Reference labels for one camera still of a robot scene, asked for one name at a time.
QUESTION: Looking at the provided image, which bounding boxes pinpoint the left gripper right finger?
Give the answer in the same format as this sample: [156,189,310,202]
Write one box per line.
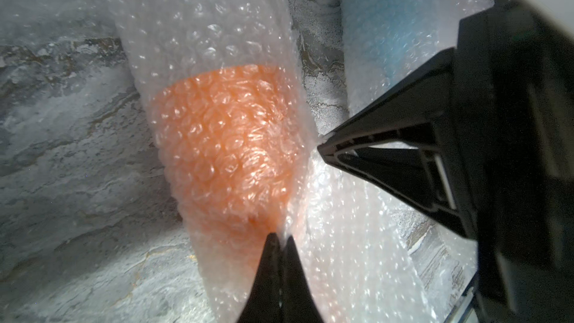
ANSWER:
[280,236,324,323]

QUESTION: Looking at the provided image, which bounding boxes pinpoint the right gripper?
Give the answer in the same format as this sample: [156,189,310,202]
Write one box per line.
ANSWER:
[317,0,573,322]

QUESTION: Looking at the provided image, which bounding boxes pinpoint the blue wine glass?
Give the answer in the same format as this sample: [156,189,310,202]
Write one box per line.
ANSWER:
[341,0,493,115]

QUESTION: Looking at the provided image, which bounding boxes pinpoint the orange wine glass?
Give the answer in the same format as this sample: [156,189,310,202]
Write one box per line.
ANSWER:
[107,0,438,322]

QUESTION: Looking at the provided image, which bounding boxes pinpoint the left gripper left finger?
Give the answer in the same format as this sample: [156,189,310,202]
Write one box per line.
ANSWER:
[237,233,282,323]

